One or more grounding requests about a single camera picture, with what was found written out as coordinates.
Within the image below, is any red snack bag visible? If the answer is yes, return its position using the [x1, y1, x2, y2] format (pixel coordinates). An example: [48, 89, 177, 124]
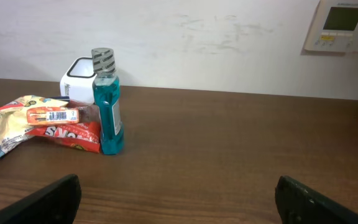
[27, 101, 101, 154]

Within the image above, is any blue mouthwash bottle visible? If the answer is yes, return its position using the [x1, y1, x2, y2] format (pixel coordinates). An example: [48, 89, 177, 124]
[91, 48, 124, 155]

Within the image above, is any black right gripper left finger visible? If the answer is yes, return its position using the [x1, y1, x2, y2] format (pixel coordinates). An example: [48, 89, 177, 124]
[0, 174, 81, 224]

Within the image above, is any yellow snack bag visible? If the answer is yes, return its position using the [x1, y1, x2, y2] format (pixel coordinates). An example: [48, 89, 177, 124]
[0, 95, 68, 158]

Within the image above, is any white barcode scanner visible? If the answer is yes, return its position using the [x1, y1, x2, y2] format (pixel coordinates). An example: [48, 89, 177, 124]
[60, 57, 96, 104]

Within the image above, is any beige wall control panel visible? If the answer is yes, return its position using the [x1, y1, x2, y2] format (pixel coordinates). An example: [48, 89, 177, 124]
[304, 0, 358, 53]

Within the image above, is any orange small box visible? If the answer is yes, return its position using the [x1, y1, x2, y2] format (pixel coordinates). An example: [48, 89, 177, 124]
[26, 107, 80, 126]

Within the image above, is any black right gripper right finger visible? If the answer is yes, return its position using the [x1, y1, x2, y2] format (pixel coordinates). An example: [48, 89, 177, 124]
[275, 175, 358, 224]

